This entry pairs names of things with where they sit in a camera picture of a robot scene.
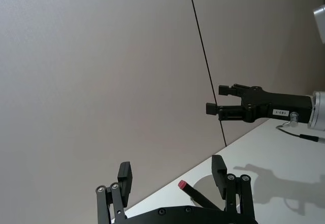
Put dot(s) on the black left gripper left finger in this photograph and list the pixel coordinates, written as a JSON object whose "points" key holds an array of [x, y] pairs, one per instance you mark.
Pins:
{"points": [[125, 183]]}

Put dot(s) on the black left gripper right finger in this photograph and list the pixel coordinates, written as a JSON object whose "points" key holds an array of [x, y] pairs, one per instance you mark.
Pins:
{"points": [[219, 175]]}

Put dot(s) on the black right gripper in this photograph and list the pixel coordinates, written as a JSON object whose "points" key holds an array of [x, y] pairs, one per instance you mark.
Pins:
{"points": [[279, 103]]}

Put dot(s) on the round pale grey disc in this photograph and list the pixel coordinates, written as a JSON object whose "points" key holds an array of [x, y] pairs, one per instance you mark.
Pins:
{"points": [[203, 184]]}

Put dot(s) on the black pen with red cap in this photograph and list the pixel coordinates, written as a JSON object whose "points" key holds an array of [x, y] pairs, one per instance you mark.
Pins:
{"points": [[196, 195]]}

